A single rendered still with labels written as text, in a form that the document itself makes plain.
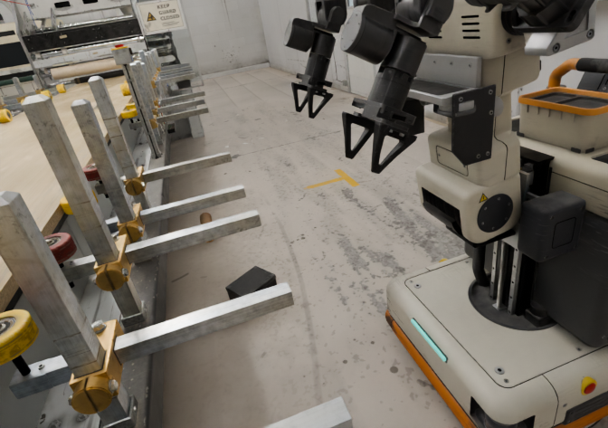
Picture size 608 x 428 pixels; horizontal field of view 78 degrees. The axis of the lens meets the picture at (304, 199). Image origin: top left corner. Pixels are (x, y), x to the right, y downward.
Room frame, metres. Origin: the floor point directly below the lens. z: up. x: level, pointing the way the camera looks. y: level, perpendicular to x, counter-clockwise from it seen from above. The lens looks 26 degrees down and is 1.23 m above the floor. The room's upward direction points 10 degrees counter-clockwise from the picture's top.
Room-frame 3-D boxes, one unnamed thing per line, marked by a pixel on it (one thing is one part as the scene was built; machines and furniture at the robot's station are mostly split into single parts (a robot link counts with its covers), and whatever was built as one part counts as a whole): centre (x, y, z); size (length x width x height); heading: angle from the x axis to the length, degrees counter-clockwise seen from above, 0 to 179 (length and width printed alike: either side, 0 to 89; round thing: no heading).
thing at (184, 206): (0.96, 0.38, 0.80); 0.43 x 0.03 x 0.04; 103
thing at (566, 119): (0.97, -0.75, 0.87); 0.23 x 0.15 x 0.11; 13
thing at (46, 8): (5.04, 2.01, 0.95); 1.65 x 0.70 x 1.90; 103
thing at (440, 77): (0.87, -0.35, 0.99); 0.28 x 0.16 x 0.22; 13
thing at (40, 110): (0.66, 0.40, 0.94); 0.04 x 0.04 x 0.48; 13
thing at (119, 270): (0.68, 0.41, 0.83); 0.14 x 0.06 x 0.05; 13
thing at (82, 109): (0.90, 0.46, 0.90); 0.04 x 0.04 x 0.48; 13
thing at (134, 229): (0.92, 0.47, 0.80); 0.14 x 0.06 x 0.05; 13
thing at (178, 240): (0.72, 0.32, 0.83); 0.43 x 0.03 x 0.04; 103
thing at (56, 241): (0.67, 0.51, 0.85); 0.08 x 0.08 x 0.11
